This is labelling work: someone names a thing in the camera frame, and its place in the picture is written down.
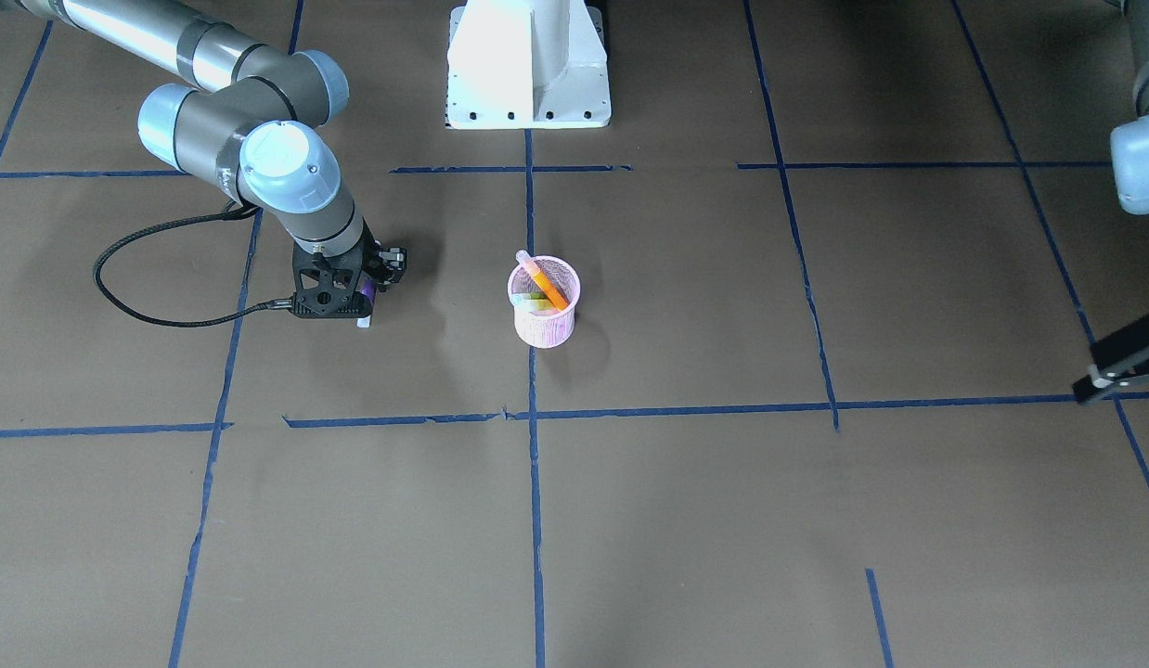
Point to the green marker pen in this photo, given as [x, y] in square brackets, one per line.
[532, 302]

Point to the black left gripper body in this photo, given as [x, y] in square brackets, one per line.
[1131, 357]

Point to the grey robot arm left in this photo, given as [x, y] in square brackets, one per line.
[1129, 143]

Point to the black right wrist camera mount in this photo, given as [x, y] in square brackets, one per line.
[385, 265]

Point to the purple marker pen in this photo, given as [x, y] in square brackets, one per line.
[368, 291]

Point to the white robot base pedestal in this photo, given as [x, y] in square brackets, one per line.
[519, 65]

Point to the pink mesh pen holder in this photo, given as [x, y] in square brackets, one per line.
[549, 329]

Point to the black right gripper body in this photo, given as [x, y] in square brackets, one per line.
[390, 262]

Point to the orange marker pen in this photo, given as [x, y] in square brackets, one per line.
[542, 281]

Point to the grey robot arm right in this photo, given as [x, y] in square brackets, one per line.
[244, 117]

